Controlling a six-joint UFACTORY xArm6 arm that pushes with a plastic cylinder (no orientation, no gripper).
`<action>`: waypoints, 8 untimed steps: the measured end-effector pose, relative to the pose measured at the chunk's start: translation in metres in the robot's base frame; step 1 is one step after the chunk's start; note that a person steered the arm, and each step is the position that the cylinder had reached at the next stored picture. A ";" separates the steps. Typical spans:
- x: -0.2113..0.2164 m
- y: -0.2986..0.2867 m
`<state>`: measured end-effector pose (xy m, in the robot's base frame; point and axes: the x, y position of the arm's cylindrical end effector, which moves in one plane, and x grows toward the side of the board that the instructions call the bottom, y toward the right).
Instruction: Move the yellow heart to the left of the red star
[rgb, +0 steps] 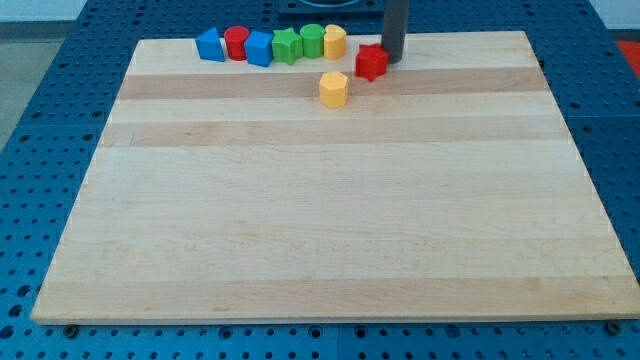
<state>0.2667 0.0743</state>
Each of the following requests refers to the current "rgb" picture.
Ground red star block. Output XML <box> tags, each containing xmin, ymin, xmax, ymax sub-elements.
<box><xmin>354</xmin><ymin>43</ymin><xmax>389</xmax><ymax>82</ymax></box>

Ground green star block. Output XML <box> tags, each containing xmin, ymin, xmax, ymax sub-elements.
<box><xmin>271</xmin><ymin>27</ymin><xmax>303</xmax><ymax>65</ymax></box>

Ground yellow heart block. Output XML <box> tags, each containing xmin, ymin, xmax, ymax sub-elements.
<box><xmin>323</xmin><ymin>24</ymin><xmax>347</xmax><ymax>60</ymax></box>

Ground yellow hexagon block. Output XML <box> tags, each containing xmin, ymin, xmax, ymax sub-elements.
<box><xmin>319</xmin><ymin>71</ymin><xmax>349</xmax><ymax>108</ymax></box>

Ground large wooden board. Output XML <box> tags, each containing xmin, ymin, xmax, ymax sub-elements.
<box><xmin>31</xmin><ymin>31</ymin><xmax>639</xmax><ymax>325</ymax></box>

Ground green cylinder block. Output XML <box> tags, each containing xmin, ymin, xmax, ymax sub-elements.
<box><xmin>300</xmin><ymin>23</ymin><xmax>325</xmax><ymax>58</ymax></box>

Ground blue cube block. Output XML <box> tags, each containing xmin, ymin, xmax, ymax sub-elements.
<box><xmin>244</xmin><ymin>31</ymin><xmax>273</xmax><ymax>67</ymax></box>

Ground red cylinder block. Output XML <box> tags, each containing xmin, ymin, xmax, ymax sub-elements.
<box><xmin>224</xmin><ymin>25</ymin><xmax>250</xmax><ymax>61</ymax></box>

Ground blue triangle block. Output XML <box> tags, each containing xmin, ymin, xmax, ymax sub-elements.
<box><xmin>195</xmin><ymin>27</ymin><xmax>226</xmax><ymax>62</ymax></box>

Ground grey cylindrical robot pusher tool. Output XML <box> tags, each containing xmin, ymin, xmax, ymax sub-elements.
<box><xmin>381</xmin><ymin>0</ymin><xmax>410</xmax><ymax>64</ymax></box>

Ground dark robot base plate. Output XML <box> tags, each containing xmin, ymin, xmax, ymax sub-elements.
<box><xmin>277</xmin><ymin>0</ymin><xmax>385</xmax><ymax>15</ymax></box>

